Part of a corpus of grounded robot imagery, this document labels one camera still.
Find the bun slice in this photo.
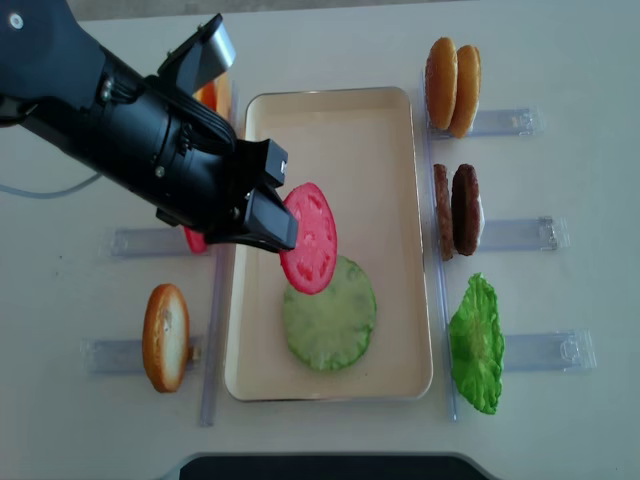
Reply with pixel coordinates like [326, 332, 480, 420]
[448, 45, 482, 138]
[425, 37, 458, 130]

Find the orange cheese slice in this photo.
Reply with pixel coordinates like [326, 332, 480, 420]
[193, 73, 232, 121]

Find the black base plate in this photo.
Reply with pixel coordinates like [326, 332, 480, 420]
[179, 455, 486, 480]

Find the outer brown meat patty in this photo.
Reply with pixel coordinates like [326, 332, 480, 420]
[451, 164, 481, 256]

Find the standing green lettuce leaf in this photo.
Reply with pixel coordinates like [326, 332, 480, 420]
[449, 273, 505, 415]

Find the standing bread slice left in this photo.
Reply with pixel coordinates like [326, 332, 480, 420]
[142, 284, 190, 393]

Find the inner bun slice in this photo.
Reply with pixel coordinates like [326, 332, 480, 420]
[425, 37, 458, 130]

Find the clear bread holder rail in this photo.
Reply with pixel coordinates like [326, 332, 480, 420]
[82, 335, 206, 377]

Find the brown meat patty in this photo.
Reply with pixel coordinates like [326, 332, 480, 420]
[433, 164, 454, 261]
[451, 164, 481, 256]

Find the clear tomato holder rail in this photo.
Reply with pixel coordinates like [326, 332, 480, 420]
[104, 228, 190, 259]

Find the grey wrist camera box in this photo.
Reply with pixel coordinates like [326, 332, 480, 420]
[157, 13, 236, 95]

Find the clear lettuce holder rail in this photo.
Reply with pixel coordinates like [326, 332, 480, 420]
[504, 329, 597, 372]

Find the clear left long rail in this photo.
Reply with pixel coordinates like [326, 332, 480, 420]
[198, 79, 240, 428]

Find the red tomato slice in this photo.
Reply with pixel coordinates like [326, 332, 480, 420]
[183, 227, 209, 255]
[280, 182, 338, 295]

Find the cream rectangular tray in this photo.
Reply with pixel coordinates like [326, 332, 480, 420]
[224, 87, 433, 401]

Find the clear bun holder rail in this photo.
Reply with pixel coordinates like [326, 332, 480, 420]
[422, 69, 545, 140]

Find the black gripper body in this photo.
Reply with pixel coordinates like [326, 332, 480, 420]
[149, 138, 288, 245]

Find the clear patty holder rail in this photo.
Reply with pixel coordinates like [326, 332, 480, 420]
[476, 206, 570, 252]

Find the thin light blue cable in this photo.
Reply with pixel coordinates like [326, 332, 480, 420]
[0, 172, 101, 199]

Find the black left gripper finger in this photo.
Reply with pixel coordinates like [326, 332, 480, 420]
[243, 187, 298, 250]

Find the inner brown meat patty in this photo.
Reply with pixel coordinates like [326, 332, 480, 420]
[433, 164, 454, 261]

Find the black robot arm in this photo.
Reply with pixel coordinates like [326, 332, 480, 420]
[1, 1, 297, 252]

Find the clear long rail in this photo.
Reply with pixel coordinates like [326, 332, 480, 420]
[198, 79, 240, 428]
[420, 67, 458, 424]

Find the outer bun slice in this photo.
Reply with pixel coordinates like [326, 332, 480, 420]
[448, 45, 482, 138]

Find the lettuce leaf on tray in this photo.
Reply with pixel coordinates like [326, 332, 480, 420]
[282, 255, 377, 372]

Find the clear right long rail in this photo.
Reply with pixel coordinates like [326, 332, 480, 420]
[420, 67, 458, 424]

